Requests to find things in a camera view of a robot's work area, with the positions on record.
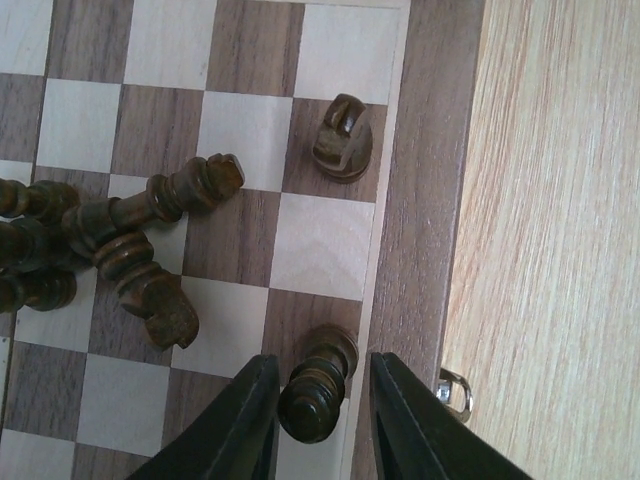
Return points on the dark piece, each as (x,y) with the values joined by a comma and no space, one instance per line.
(309,405)

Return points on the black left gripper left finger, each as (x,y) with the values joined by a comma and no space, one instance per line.
(235,437)

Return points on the brass board latch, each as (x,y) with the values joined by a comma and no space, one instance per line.
(455,393)

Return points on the pile of dark chess pieces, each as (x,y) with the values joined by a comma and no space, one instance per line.
(37,262)

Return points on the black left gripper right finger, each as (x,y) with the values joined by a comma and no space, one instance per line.
(414,435)

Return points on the dark king lying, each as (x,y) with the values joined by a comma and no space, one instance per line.
(200,185)

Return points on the dark rook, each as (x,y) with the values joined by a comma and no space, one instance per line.
(343,145)

